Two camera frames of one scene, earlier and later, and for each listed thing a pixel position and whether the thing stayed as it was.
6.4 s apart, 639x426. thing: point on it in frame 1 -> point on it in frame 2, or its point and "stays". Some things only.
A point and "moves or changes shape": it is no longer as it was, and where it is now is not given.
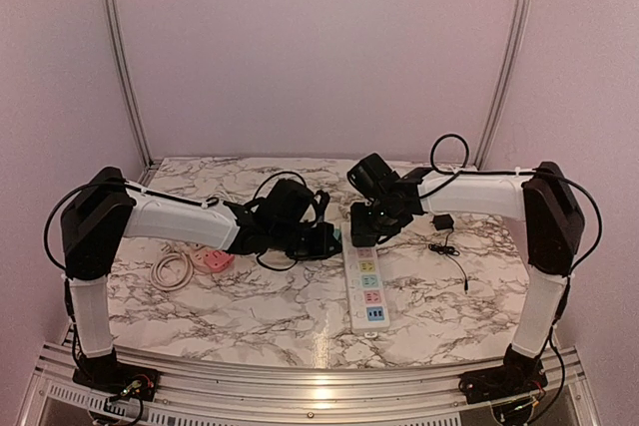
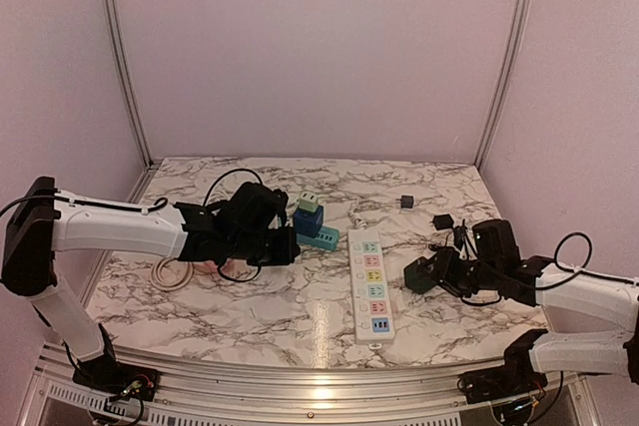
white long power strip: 366,299 moves or changes shape
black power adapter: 442,221 stays
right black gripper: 389,230 -> 445,271
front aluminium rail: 417,397 stays
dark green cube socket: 363,226 -> 418,275
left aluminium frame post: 113,13 stays
